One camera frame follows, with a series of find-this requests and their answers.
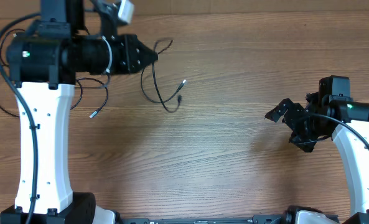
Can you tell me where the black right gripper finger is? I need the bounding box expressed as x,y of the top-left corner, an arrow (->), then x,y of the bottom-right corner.
289,135 -> 317,152
264,98 -> 295,123

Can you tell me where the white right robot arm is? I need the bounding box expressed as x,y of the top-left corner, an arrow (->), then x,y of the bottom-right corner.
264,76 -> 369,223

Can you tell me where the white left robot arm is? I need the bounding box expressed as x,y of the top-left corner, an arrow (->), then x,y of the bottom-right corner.
0,0 -> 158,223

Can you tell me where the cardboard back wall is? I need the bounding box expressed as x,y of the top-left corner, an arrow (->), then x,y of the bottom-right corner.
0,0 -> 369,19

